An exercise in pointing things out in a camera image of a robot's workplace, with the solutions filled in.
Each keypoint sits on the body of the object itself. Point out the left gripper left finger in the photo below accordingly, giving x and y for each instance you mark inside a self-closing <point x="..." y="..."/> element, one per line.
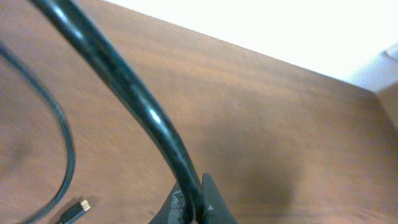
<point x="173" y="209"/>

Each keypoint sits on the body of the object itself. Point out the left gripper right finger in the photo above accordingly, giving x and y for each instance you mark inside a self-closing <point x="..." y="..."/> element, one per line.
<point x="216" y="211"/>

